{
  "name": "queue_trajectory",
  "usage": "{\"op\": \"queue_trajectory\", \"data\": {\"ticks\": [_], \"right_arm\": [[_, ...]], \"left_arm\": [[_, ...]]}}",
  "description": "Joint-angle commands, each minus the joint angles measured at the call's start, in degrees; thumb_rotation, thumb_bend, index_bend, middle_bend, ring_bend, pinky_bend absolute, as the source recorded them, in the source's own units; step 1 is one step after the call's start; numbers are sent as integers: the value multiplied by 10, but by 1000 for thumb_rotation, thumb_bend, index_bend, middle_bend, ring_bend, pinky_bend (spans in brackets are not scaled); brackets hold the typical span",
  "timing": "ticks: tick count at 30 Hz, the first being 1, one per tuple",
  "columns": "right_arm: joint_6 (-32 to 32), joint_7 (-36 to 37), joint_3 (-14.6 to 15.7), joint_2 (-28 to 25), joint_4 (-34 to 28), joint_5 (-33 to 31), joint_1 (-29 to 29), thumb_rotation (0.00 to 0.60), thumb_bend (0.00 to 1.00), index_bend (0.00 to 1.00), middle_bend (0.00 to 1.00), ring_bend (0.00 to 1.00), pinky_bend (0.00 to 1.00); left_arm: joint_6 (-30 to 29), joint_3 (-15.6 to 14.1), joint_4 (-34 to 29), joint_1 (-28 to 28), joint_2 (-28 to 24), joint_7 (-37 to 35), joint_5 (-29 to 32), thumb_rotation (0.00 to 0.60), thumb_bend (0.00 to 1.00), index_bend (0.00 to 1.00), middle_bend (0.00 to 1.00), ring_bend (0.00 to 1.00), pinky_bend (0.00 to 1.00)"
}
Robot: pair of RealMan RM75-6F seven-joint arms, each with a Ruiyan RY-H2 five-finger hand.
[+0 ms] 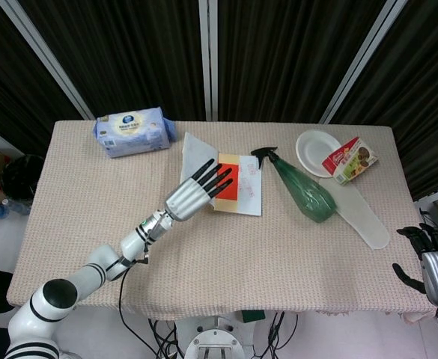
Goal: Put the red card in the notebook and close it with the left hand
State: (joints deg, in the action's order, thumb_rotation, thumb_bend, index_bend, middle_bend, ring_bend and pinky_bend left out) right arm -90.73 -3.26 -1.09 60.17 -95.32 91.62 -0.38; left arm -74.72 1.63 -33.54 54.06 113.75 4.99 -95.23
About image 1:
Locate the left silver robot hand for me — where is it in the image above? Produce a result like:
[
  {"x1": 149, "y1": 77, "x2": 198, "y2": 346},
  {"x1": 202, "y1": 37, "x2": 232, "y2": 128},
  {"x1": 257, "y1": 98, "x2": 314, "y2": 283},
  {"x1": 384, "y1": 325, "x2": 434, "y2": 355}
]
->
[{"x1": 163, "y1": 159, "x2": 234, "y2": 223}]

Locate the beige woven tablecloth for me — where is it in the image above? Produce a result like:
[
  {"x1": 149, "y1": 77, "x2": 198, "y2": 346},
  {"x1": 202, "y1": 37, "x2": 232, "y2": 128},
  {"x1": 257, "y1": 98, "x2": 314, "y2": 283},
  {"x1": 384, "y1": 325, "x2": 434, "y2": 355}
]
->
[{"x1": 6, "y1": 120, "x2": 438, "y2": 323}]

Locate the white shoe insole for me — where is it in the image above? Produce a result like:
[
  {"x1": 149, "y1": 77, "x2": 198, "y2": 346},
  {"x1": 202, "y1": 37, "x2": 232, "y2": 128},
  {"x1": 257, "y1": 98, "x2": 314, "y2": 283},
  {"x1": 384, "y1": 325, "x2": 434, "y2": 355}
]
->
[{"x1": 318, "y1": 175, "x2": 391, "y2": 251}]

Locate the black floor cable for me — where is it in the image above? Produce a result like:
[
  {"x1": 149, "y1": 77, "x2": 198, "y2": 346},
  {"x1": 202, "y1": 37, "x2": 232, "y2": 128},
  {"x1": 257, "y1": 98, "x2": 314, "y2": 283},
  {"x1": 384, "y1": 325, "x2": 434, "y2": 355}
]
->
[
  {"x1": 147, "y1": 317, "x2": 186, "y2": 359},
  {"x1": 251, "y1": 312, "x2": 299, "y2": 359}
]

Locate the white lined notebook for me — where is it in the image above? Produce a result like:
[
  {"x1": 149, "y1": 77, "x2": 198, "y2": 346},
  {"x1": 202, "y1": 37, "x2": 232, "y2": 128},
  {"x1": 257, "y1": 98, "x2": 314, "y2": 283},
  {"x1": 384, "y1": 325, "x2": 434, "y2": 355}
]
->
[{"x1": 180, "y1": 131, "x2": 264, "y2": 218}]

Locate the white paper plate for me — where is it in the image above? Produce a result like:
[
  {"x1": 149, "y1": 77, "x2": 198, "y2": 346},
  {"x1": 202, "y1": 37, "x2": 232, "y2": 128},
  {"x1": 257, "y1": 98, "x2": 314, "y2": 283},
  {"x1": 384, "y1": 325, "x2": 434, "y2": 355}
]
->
[{"x1": 295, "y1": 129, "x2": 343, "y2": 178}]

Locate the white partition post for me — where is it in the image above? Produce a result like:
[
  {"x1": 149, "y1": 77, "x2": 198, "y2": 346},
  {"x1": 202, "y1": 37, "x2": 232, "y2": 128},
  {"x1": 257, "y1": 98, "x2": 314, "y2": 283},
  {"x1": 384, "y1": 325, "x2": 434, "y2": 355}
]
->
[
  {"x1": 198, "y1": 0, "x2": 220, "y2": 122},
  {"x1": 318, "y1": 0, "x2": 409, "y2": 125},
  {"x1": 0, "y1": 0, "x2": 97, "y2": 121}
]

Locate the red snack box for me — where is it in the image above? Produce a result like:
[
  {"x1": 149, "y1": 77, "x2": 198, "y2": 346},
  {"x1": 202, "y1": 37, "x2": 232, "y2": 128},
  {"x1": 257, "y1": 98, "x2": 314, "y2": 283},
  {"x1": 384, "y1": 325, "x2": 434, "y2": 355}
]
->
[{"x1": 321, "y1": 136, "x2": 380, "y2": 187}]

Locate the black pleated curtain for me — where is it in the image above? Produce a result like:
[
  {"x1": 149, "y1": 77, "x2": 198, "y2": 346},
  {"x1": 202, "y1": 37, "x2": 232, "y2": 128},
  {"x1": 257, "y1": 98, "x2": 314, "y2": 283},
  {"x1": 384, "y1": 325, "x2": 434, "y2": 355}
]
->
[
  {"x1": 0, "y1": 0, "x2": 85, "y2": 158},
  {"x1": 330, "y1": 0, "x2": 438, "y2": 202},
  {"x1": 18, "y1": 0, "x2": 207, "y2": 121},
  {"x1": 216, "y1": 0, "x2": 387, "y2": 123}
]

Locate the blue tissue pack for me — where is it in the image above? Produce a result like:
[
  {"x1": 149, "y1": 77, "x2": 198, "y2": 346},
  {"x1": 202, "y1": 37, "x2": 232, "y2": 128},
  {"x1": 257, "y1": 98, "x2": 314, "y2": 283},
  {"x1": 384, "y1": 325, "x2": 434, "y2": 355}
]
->
[{"x1": 92, "y1": 106, "x2": 178, "y2": 159}]

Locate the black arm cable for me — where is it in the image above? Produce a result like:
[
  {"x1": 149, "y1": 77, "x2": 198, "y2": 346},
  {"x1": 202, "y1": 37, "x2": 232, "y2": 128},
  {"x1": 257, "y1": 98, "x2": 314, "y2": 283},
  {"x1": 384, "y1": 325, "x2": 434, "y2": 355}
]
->
[{"x1": 118, "y1": 266, "x2": 160, "y2": 359}]

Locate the white equipment frame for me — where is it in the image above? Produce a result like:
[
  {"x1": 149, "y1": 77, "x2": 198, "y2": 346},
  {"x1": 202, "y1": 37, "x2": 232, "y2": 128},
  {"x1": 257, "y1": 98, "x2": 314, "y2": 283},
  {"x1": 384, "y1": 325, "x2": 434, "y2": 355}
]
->
[{"x1": 414, "y1": 182, "x2": 438, "y2": 235}]

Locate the small green block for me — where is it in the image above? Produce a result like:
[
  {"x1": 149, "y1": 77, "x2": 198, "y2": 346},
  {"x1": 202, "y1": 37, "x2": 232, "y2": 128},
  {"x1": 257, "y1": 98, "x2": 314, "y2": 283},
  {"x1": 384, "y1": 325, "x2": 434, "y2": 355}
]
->
[{"x1": 240, "y1": 309, "x2": 267, "y2": 325}]

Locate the red and gold card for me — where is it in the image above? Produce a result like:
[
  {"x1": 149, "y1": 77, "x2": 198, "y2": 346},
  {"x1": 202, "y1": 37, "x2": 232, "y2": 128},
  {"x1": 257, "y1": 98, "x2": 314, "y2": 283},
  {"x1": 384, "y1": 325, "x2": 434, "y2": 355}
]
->
[{"x1": 212, "y1": 152, "x2": 241, "y2": 215}]

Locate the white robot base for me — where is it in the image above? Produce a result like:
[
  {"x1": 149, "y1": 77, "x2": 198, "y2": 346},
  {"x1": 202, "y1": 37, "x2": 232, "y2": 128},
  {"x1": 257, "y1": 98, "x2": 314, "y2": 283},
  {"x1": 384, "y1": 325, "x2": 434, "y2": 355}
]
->
[{"x1": 173, "y1": 313, "x2": 258, "y2": 359}]

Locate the green spray bottle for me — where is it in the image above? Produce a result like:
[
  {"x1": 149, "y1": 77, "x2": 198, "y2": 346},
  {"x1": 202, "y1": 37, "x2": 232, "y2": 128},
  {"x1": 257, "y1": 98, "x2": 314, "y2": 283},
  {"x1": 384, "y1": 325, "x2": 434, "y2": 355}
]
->
[{"x1": 250, "y1": 146, "x2": 338, "y2": 224}]

